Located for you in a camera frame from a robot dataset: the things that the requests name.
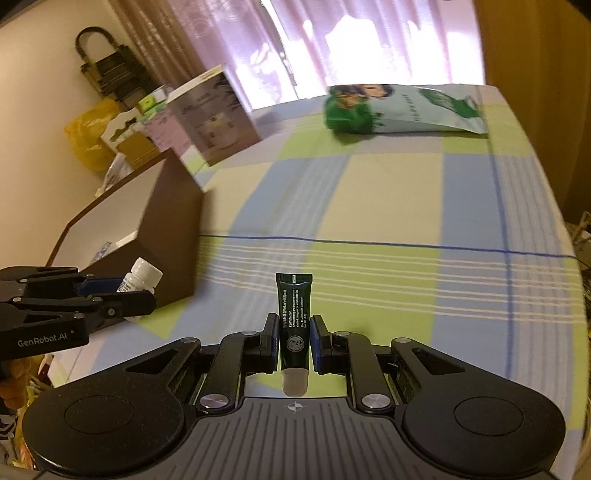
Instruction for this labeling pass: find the white small bottle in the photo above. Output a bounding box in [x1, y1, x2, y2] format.
[117, 257, 163, 295]

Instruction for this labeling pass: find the dark green small tube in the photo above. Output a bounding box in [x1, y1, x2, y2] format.
[276, 273, 312, 397]

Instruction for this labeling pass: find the blue floss pick box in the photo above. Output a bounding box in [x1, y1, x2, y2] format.
[93, 241, 113, 262]

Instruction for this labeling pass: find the brown white storage box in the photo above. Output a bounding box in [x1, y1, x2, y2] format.
[47, 149, 204, 307]

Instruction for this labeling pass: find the clear plastic bag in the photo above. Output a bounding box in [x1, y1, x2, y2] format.
[95, 152, 133, 198]

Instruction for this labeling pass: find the brown cardboard box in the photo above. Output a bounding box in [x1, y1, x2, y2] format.
[117, 133, 160, 170]

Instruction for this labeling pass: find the yellow plastic bag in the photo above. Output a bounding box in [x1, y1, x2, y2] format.
[64, 98, 120, 174]

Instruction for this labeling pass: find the white wooden rack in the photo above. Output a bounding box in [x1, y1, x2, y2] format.
[100, 108, 143, 153]

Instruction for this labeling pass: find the checkered tablecloth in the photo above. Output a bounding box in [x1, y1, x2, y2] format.
[49, 86, 588, 479]

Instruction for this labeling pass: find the pink cardboard box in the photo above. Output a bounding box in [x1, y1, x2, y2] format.
[142, 109, 192, 157]

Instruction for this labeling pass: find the humidifier product box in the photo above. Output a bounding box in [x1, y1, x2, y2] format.
[167, 65, 260, 166]

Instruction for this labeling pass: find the green snack bag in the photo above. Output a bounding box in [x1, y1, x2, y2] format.
[325, 84, 488, 135]

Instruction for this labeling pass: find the pink curtain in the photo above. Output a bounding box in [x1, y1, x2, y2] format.
[110, 0, 485, 109]

